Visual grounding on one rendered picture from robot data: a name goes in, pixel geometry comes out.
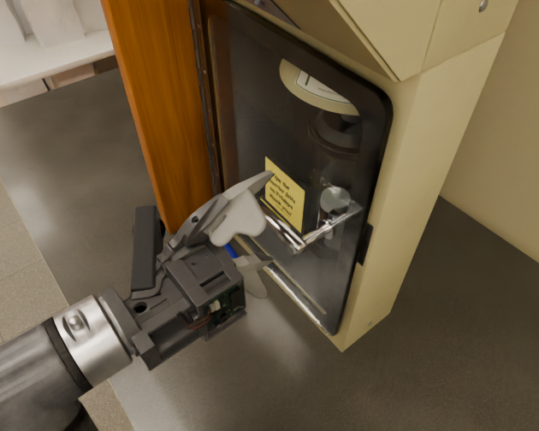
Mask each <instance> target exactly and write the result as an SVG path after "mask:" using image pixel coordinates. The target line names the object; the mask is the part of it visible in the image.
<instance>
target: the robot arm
mask: <svg viewBox="0 0 539 431"><path fill-rule="evenodd" d="M273 176H274V174H273V173H272V172H271V171H270V170H266V171H264V172H262V173H261V174H257V175H255V176H253V177H251V178H250V179H248V180H244V181H242V182H240V183H239V184H237V185H235V186H232V187H230V188H229V189H227V191H225V192H224V193H222V194H217V195H216V196H215V197H213V198H212V199H211V200H210V201H208V202H207V203H206V204H204V205H203V206H201V207H200V208H199V209H197V210H196V211H195V212H193V213H192V214H191V215H190V216H189V217H188V218H187V219H186V220H185V222H184V223H183V224H182V225H181V227H180V229H179V230H178V232H177V234H176V235H175V236H174V237H173V238H172V239H171V240H170V241H169V243H168V244H166V245H165V247H164V249H163V238H164V236H165V233H166V227H165V225H164V222H163V220H162V219H161V218H160V217H159V214H158V211H157V206H156V205H153V204H152V205H145V206H138V207H136V208H135V211H134V224H133V230H132V231H133V256H132V272H131V287H130V290H131V294H130V295H129V296H128V297H126V298H124V299H123V300H121V297H120V296H119V294H118V293H117V291H116V290H115V288H114V287H113V286H109V287H107V288H106V289H104V290H103V291H101V292H100V295H101V297H100V298H97V296H95V295H90V296H88V297H86V298H84V299H82V300H81V301H79V302H78V303H76V304H73V305H71V306H70V307H68V308H67V309H65V310H63V311H61V312H59V313H57V314H55V315H54V316H53V317H50V318H49V319H47V320H45V321H44V322H41V323H40V324H38V325H36V326H35V327H33V328H30V329H28V330H27V331H26V332H24V333H22V334H20V335H18V336H16V337H14V338H13V339H11V340H9V341H7V342H5V343H4V344H2V345H0V431H98V428H97V427H96V425H95V423H94V422H93V420H92V419H91V417H90V416H89V414H88V412H87V411H86V408H85V407H84V405H83V404H82V403H81V402H80V401H79V400H78V398H79V397H81V396H82V395H84V394H85V393H87V392H88V391H90V390H91V389H93V388H94V387H96V386H97V385H99V384H100V383H102V382H104V381H106V380H107V379H109V378H110V377H111V376H112V375H114V374H116V373H117V372H119V371H120V370H122V369H124V368H126V367H127V366H128V365H129V364H131V363H132V361H133V358H132V355H133V354H135V355H136V357H137V356H139V355H140V356H141V358H142V359H143V361H144V362H145V365H146V366H147V368H148V370H150V371H151V370H152V369H154V368H156V366H158V365H159V364H161V363H163V362H164V361H166V360H167V359H169V358H170V357H172V356H174V354H176V353H177V352H179V351H181V350H182V349H184V348H185V347H186V346H188V345H190V344H191V343H192V342H193V341H195V340H196V339H198V338H200V337H202V338H203V339H204V341H205V342H207V341H209V340H210V339H212V338H213V337H215V336H216V335H218V334H219V333H220V332H222V331H223V330H225V329H226V328H228V327H229V326H231V325H232V324H234V323H235V322H237V321H238V320H239V319H241V318H242V317H244V316H245V315H247V313H246V311H245V310H244V308H245V307H246V295H245V291H247V292H249V293H250V294H251V295H252V296H254V297H255V298H265V297H266V296H267V291H266V289H265V287H264V284H263V282H262V281H261V279H260V277H259V275H258V273H257V271H259V270H260V269H262V268H264V267H265V266H267V265H268V264H270V263H271V262H272V261H273V260H274V259H273V258H272V257H270V256H266V255H264V254H260V253H256V252H255V254H252V255H250V256H241V257H237V258H231V257H230V256H229V255H228V254H227V253H226V251H223V252H220V251H219V250H218V249H217V248H216V247H215V245H216V246H224V245H226V244H227V243H228V242H229V241H230V240H231V239H232V238H233V237H234V236H235V235H236V234H238V233H242V234H245V235H249V236H252V237H256V236H258V235H259V234H260V233H261V232H262V231H263V230H264V229H265V227H266V224H267V220H266V217H265V215H264V213H263V211H262V209H261V208H260V206H259V204H258V201H257V200H256V198H255V196H254V194H255V193H257V192H258V191H260V190H262V189H263V188H264V186H265V185H266V184H267V183H268V182H269V180H270V179H271V178H272V177H273ZM232 316H236V317H235V318H234V319H232V320H231V321H229V322H227V323H226V324H224V325H223V326H221V325H222V323H224V322H226V321H227V320H228V319H229V318H230V317H232ZM214 328H218V329H217V330H215V329H214Z"/></svg>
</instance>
